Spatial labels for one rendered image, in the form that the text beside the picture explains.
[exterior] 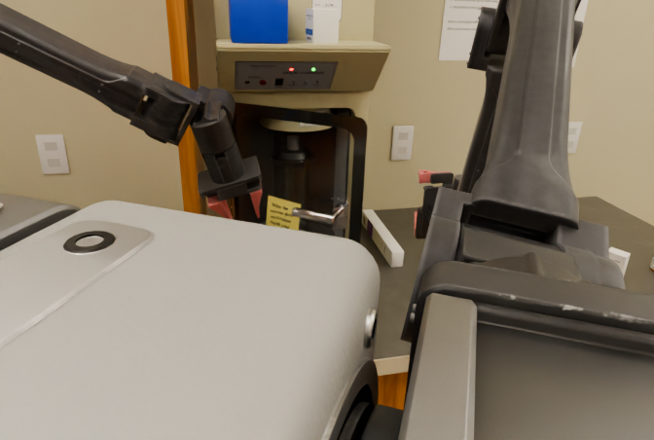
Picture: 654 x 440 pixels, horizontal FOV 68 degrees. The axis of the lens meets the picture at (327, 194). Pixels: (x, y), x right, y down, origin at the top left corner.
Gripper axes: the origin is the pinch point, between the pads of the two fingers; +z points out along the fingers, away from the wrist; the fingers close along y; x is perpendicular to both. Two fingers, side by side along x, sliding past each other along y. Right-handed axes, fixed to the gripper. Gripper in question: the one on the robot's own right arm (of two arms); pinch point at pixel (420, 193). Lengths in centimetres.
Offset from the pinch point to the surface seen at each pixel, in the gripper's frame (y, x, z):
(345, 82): 22.7, 15.4, 7.0
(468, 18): 32, -35, 55
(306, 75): 24.6, 23.9, 5.3
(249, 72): 25.5, 34.8, 4.6
